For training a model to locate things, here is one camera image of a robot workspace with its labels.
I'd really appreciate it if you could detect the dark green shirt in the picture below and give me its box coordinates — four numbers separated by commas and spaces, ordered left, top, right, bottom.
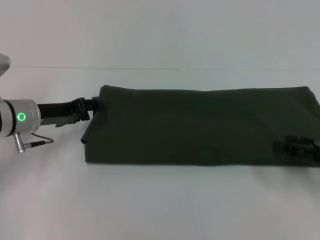
79, 84, 320, 167

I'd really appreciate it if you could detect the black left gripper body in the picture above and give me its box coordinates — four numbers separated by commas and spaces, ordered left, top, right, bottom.
37, 99, 77, 128

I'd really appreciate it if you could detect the dark thin cable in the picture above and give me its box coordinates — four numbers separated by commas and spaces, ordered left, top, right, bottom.
23, 133, 55, 147

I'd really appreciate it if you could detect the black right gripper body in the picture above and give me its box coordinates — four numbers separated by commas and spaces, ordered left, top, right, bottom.
311, 139, 320, 161

